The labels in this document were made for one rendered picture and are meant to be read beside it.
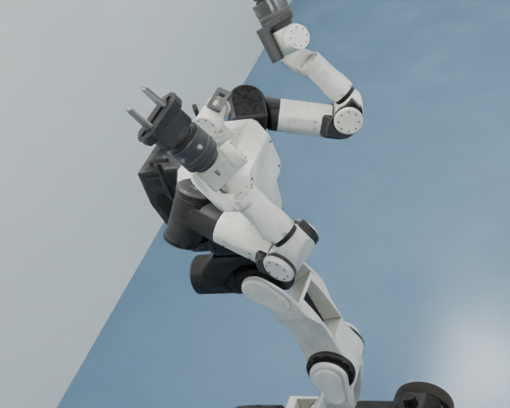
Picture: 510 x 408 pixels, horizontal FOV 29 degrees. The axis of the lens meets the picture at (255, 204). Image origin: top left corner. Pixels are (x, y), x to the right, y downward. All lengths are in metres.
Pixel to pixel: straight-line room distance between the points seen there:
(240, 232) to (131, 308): 2.22
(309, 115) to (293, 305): 0.51
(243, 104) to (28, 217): 1.59
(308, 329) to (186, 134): 0.89
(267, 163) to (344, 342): 0.60
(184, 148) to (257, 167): 0.43
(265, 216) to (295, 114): 0.56
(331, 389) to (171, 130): 1.09
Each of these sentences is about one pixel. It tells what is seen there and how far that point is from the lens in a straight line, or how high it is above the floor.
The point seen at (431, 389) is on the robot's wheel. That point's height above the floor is 0.19.
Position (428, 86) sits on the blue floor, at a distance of 5.30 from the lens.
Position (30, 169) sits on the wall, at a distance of 4.05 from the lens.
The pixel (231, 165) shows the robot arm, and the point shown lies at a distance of 2.13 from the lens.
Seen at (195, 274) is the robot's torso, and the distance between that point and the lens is 2.76.
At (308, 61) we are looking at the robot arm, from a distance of 2.65.
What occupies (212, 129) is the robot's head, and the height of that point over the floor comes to 1.45.
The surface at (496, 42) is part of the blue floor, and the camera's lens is 5.57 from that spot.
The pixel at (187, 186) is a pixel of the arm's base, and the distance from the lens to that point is 2.33.
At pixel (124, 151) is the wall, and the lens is 4.65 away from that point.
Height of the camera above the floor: 2.55
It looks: 32 degrees down
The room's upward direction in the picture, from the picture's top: 21 degrees counter-clockwise
